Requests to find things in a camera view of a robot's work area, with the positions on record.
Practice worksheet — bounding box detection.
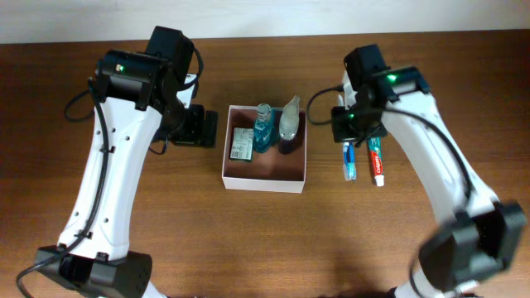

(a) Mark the left black cable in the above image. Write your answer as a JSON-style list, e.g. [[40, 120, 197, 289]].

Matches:
[[15, 78, 115, 298]]

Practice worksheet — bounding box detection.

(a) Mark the white square cardboard box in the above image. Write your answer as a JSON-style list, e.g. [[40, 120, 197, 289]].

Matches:
[[221, 105, 307, 193]]

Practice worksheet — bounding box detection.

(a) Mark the blue disposable razor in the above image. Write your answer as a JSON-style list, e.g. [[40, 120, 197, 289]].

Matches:
[[344, 142, 355, 164]]

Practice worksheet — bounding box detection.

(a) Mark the clear spray bottle purple liquid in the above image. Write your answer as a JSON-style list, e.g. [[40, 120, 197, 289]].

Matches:
[[278, 95, 301, 155]]

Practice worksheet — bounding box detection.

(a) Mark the Colgate toothpaste tube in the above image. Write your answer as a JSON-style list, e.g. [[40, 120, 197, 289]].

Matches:
[[367, 137, 384, 187]]

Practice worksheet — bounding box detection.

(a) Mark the teal mouthwash bottle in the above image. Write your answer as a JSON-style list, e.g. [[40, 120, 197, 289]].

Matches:
[[253, 103, 275, 153]]

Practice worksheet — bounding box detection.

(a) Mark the green white soap box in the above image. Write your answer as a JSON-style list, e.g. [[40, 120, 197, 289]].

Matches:
[[229, 127, 253, 162]]

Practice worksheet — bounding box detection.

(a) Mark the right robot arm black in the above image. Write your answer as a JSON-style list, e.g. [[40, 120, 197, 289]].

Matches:
[[331, 45, 527, 297]]

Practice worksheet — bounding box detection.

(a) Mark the blue white toothbrush with cap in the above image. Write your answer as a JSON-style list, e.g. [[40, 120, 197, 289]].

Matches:
[[343, 142, 357, 181]]

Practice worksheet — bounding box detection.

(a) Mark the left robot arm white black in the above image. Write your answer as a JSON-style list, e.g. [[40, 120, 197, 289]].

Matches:
[[34, 26, 218, 297]]

